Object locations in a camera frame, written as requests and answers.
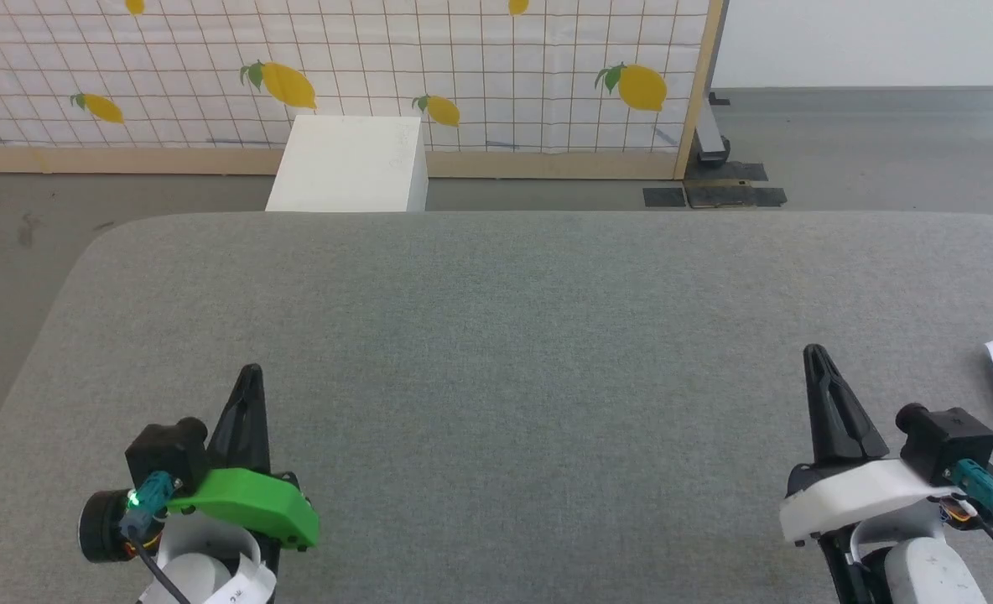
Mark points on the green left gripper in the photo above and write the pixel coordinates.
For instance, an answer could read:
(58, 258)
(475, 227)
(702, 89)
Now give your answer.
(253, 499)

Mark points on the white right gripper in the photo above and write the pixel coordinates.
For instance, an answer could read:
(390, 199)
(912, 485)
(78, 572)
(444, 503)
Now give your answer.
(857, 495)

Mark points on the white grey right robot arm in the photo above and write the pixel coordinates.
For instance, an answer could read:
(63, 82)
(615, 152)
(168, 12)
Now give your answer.
(924, 570)

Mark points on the small black floor mat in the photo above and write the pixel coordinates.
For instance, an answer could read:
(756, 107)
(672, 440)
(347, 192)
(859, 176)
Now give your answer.
(770, 198)

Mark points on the long black floor mat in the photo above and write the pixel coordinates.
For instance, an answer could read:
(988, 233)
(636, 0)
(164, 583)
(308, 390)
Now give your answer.
(727, 172)

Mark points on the white box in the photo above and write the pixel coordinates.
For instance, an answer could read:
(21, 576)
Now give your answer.
(345, 164)

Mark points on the plain white partition board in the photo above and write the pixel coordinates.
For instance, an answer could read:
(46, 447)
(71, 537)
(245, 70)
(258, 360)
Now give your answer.
(882, 42)

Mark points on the lemon print tiled partition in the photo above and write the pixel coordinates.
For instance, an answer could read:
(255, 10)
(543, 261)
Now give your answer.
(463, 50)

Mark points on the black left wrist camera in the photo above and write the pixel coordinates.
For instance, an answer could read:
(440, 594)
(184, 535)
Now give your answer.
(165, 453)

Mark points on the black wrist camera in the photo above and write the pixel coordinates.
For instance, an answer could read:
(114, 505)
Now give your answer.
(165, 453)
(949, 440)

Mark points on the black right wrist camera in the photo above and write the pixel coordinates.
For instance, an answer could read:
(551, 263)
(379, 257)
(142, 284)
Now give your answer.
(949, 440)

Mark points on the grey metal partition post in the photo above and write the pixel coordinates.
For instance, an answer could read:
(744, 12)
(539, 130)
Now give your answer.
(712, 143)

